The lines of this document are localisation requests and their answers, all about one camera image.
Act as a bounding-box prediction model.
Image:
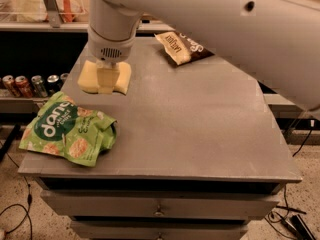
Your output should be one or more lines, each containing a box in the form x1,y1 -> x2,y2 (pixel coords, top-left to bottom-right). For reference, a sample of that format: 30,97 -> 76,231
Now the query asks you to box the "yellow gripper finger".
97,61 -> 120,94

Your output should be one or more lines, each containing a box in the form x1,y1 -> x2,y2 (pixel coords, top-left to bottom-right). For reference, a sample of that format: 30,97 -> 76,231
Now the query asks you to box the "yellow sponge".
78,60 -> 131,94

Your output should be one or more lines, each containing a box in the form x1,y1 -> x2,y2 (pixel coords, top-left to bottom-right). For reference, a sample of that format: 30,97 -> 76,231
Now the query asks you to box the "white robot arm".
88,0 -> 320,116

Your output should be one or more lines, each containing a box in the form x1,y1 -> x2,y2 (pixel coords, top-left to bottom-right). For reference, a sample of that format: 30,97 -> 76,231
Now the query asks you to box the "green rice chip bag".
19,91 -> 117,167

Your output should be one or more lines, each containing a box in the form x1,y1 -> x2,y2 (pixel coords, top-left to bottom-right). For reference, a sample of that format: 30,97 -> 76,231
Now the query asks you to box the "brown chip bag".
155,31 -> 213,66

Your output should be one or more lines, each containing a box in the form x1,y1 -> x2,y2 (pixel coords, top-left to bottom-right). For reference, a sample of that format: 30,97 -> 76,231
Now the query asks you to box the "orange white plastic bag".
16,0 -> 87,23

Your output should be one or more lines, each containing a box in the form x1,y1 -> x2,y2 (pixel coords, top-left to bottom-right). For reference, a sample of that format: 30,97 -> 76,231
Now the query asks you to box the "silver soda can partly hidden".
60,73 -> 69,83

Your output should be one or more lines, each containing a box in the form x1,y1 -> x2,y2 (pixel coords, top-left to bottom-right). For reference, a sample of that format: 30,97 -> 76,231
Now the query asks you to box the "dark soda can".
47,75 -> 62,95

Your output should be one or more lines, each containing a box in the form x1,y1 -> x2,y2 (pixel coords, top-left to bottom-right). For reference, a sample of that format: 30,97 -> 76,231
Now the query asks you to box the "green soda can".
31,75 -> 48,98

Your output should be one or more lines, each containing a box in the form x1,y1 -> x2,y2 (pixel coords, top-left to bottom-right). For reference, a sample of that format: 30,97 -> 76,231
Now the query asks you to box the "red soda can right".
15,76 -> 33,98

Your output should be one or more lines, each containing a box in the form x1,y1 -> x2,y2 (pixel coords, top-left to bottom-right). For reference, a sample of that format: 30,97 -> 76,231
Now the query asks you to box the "red soda can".
2,75 -> 21,97
15,76 -> 33,98

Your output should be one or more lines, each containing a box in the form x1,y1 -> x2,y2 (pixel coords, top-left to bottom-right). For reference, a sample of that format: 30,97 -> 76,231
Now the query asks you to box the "red soda can left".
2,75 -> 21,97

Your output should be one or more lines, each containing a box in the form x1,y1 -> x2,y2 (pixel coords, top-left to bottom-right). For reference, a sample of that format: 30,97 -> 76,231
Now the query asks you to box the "grey cabinet top drawer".
41,190 -> 279,220

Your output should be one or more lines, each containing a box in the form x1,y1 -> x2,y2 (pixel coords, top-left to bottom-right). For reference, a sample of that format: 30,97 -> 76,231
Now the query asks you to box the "grey cabinet drawer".
71,221 -> 248,240
41,190 -> 279,220

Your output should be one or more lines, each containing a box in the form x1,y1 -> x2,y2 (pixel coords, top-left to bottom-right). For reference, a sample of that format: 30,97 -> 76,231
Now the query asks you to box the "metal drawer knob upper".
153,205 -> 164,217

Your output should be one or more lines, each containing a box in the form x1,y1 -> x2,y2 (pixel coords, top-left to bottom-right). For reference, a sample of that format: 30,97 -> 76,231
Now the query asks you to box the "metal bracket left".
43,0 -> 62,28

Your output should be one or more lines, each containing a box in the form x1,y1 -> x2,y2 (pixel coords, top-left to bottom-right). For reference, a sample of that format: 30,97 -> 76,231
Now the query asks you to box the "black cable left floor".
0,152 -> 34,240

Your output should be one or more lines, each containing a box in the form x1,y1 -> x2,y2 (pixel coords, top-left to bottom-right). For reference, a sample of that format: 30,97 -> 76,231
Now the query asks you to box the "black cable right side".
291,117 -> 316,158

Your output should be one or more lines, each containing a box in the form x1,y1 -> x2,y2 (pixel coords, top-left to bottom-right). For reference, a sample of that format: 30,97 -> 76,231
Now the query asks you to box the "black power adapter with cables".
265,212 -> 317,240

